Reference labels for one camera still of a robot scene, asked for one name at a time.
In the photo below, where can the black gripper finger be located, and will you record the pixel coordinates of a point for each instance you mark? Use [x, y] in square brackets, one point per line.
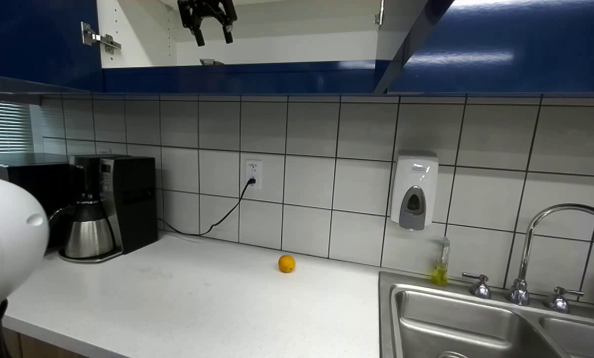
[197, 32]
[226, 28]

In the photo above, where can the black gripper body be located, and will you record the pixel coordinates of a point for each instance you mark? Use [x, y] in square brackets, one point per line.
[207, 5]

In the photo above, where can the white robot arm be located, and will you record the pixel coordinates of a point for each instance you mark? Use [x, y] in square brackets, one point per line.
[4, 245]

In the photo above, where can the blue glossy cabinet door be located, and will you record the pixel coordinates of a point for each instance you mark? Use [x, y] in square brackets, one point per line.
[24, 40]
[507, 46]

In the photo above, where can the wooden base cabinet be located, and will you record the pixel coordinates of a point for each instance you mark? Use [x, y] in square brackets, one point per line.
[44, 349]

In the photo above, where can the black steel coffee maker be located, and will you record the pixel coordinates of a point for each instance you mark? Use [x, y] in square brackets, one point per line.
[133, 199]

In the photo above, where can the grey striped window blind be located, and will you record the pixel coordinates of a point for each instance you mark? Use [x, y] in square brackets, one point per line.
[4, 126]

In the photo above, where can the steel coffee carafe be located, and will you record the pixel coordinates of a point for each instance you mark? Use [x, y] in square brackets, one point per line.
[87, 235]

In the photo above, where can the orange fruit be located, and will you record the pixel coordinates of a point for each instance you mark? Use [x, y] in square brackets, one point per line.
[286, 263]

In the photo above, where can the green dish soap bottle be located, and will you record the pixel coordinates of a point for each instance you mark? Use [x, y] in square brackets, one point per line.
[439, 269]

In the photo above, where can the chrome gooseneck faucet spout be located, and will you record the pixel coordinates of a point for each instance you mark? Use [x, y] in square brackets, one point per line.
[540, 217]

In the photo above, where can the stainless steel double sink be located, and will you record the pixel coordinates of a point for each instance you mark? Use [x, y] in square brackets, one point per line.
[455, 319]

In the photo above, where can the white open wall cabinet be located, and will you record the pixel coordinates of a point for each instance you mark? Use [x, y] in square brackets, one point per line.
[276, 40]

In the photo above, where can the white wall power outlet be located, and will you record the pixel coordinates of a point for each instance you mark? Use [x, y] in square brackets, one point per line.
[252, 172]

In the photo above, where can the white wall soap dispenser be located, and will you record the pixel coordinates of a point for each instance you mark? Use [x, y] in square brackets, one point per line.
[413, 189]

